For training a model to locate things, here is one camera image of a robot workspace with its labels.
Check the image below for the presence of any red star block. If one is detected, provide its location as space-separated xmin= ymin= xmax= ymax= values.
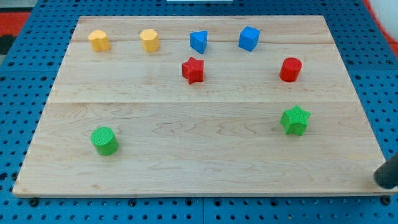
xmin=182 ymin=57 xmax=204 ymax=85

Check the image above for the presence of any green star block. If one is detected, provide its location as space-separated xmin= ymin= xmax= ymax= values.
xmin=280 ymin=105 xmax=311 ymax=136

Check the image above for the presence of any wooden board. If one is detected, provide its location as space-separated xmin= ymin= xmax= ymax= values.
xmin=13 ymin=16 xmax=394 ymax=198

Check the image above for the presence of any blue triangle block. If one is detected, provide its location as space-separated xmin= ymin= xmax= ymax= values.
xmin=190 ymin=30 xmax=208 ymax=54

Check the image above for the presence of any yellow hexagon block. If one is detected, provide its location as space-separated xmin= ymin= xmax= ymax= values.
xmin=139 ymin=29 xmax=160 ymax=52

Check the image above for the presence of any blue cube block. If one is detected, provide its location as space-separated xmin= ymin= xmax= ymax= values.
xmin=238 ymin=26 xmax=261 ymax=52

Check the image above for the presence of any green cylinder block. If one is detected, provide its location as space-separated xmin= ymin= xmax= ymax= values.
xmin=90 ymin=126 xmax=119 ymax=156

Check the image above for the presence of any red cylinder block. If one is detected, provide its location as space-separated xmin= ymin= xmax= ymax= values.
xmin=279 ymin=57 xmax=302 ymax=82

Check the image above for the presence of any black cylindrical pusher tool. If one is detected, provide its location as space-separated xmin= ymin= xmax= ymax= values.
xmin=374 ymin=161 xmax=397 ymax=189

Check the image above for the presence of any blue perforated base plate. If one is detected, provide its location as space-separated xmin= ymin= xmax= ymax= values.
xmin=1 ymin=0 xmax=397 ymax=223

